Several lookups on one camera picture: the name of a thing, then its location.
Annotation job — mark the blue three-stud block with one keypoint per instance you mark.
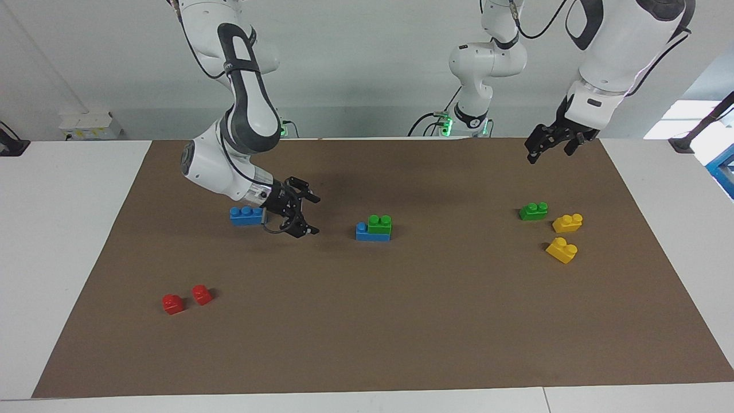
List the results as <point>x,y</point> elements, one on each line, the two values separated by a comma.
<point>243,217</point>
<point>367,235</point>

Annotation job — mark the black clamp mount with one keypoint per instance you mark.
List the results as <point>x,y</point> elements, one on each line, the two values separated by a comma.
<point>14,146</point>

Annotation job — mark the yellow two-stud block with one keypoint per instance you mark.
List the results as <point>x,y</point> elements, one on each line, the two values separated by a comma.
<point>567,223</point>
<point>562,251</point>

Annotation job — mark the blue crate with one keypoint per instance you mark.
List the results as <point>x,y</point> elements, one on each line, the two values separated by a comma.
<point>723,169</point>

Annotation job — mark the green two-stud block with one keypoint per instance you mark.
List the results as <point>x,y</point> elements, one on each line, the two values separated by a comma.
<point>379,225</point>
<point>533,212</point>

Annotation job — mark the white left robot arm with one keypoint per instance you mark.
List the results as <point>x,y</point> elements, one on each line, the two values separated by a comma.
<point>619,51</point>

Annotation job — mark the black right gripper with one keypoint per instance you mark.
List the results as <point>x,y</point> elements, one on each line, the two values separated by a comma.
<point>280,201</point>

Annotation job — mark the red one-stud block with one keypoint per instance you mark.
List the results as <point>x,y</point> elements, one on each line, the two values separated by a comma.
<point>202,295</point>
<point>172,305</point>

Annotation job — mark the brown table mat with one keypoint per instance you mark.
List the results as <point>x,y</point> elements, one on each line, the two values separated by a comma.
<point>367,321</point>

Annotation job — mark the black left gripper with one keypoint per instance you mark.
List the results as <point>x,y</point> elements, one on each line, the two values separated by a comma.
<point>576,129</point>

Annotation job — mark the black camera stand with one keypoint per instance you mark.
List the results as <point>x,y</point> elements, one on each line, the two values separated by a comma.
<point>685,143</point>

